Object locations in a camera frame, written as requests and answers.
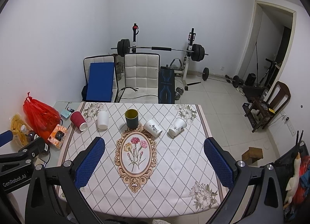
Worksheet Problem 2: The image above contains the red ribbed paper cup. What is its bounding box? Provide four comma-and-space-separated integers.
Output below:
70, 111, 87, 132

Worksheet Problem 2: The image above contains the white duck plush toy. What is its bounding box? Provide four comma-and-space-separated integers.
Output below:
283, 152, 302, 209

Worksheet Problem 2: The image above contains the yellow snack bag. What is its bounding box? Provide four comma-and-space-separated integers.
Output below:
10, 113, 32, 147

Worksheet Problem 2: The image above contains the dark green yellow-lined cup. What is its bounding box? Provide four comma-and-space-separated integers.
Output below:
125, 109, 139, 129

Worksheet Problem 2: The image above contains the teal small card box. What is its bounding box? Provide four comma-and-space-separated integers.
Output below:
60, 109, 71, 119

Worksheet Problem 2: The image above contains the white padded chair centre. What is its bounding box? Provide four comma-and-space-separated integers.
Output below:
118, 53, 160, 104

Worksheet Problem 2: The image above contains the dark wooden chair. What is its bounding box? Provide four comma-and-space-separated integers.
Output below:
242, 81, 291, 133

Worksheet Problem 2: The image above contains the red plastic bag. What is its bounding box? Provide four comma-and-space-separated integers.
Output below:
23, 92, 60, 144

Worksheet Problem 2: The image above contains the loose barbell on floor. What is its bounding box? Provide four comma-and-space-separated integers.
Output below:
200, 68, 244, 88

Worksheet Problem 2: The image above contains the black blue folded mat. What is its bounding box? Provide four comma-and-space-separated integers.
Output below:
158, 67, 175, 104

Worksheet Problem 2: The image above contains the white cup with print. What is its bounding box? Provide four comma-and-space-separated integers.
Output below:
143, 119, 163, 138

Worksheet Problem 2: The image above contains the orange wet wipes pack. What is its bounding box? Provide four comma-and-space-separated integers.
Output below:
48, 124, 68, 149

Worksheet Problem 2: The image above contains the white padded chair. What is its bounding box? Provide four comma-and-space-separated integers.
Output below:
118, 53, 160, 104
81, 55, 119, 102

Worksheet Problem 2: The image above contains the small wooden stool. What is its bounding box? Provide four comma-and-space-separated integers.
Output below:
242, 147, 263, 165

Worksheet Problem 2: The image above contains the plain white plastic cup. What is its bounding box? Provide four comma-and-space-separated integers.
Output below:
97, 110, 109, 130

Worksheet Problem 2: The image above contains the blue cushion board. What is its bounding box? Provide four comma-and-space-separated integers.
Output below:
86, 62, 114, 102

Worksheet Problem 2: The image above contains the barbell with black plates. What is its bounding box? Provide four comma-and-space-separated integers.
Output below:
111, 39, 208, 62

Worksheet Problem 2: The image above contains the floral diamond pattern tablecloth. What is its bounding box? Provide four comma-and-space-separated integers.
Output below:
58, 102, 224, 218

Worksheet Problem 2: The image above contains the dumbbell on floor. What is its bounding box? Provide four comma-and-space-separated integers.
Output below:
174, 87, 184, 101

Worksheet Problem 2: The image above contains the white weight bench rack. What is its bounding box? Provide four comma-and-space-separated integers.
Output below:
130, 23, 196, 91

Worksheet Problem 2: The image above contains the white padded chair left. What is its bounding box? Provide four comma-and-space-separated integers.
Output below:
81, 55, 119, 102

